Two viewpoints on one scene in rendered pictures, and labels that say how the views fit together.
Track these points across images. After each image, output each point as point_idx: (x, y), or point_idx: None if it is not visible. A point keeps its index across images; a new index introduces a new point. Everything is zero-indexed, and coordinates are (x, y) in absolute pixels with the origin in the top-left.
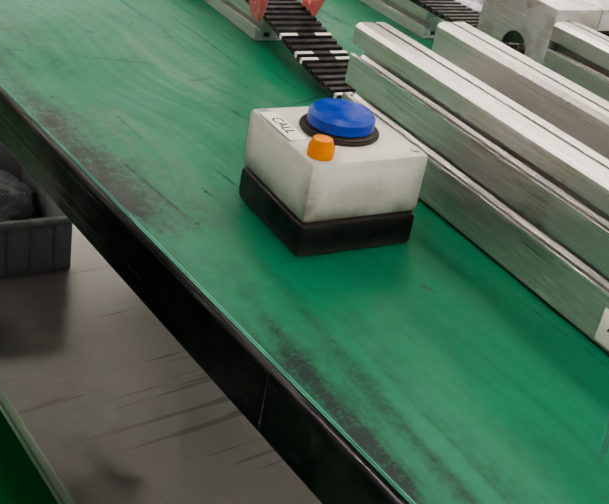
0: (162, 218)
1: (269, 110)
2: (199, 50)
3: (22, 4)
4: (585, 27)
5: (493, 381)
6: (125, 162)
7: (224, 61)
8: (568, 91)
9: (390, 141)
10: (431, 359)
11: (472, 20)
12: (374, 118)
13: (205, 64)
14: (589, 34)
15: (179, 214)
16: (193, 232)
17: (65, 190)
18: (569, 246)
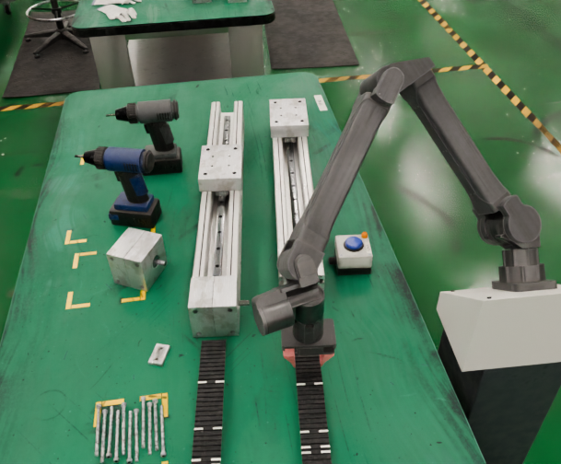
0: (393, 268)
1: (368, 254)
2: (347, 365)
3: (418, 415)
4: (228, 273)
5: (343, 219)
6: (397, 291)
7: (341, 353)
8: (286, 235)
9: (342, 240)
10: (352, 225)
11: (214, 349)
12: (346, 238)
13: (350, 351)
14: (233, 268)
15: (389, 269)
16: (387, 262)
17: None
18: None
